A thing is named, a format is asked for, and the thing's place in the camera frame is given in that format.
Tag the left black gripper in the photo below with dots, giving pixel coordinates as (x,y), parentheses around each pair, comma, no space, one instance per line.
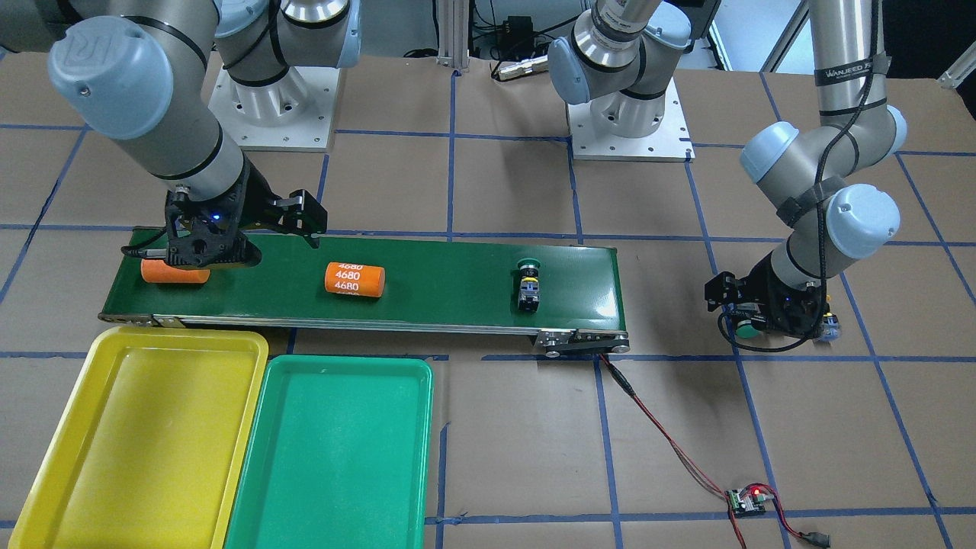
(762,287)

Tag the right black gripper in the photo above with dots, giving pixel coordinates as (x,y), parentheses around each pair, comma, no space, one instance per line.
(259,204)

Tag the green push button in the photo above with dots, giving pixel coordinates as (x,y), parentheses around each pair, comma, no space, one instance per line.
(528,285)
(749,325)

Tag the orange 4680 battery cylinder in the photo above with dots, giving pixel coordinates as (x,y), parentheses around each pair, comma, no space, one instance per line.
(355,279)

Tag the plain orange cylinder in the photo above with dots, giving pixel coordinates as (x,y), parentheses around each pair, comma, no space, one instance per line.
(158,272)

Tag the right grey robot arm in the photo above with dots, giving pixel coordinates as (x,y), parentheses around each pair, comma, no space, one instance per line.
(133,70)

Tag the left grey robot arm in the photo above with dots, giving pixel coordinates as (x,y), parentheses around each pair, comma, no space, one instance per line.
(619,57)

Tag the small green circuit board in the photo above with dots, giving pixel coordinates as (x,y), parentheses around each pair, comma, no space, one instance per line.
(749,501)

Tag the green conveyor belt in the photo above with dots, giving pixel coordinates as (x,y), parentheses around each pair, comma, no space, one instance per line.
(431,286)

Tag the green plastic tray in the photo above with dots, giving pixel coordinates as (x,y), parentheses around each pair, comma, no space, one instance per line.
(338,455)

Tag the yellow plastic tray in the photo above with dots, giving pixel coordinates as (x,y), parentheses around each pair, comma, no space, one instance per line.
(149,449)

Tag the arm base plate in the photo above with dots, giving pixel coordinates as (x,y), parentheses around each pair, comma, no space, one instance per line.
(619,128)
(294,114)

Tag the aluminium frame post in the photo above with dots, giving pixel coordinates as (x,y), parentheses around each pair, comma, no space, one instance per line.
(453,34)

